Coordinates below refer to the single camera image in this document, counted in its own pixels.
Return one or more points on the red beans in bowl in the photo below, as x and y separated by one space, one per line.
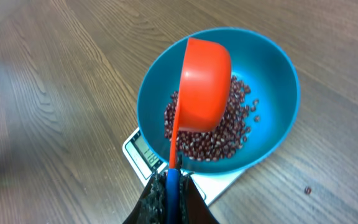
228 137

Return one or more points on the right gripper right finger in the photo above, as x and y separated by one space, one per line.
191 207

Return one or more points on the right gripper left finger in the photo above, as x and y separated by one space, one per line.
150 207

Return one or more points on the white digital kitchen scale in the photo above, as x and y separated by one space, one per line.
144 162

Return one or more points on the red measuring scoop blue handle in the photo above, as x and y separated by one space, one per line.
202 97

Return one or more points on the stray red bean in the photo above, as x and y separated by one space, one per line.
307 190

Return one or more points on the blue metal bowl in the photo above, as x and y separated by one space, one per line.
256 60

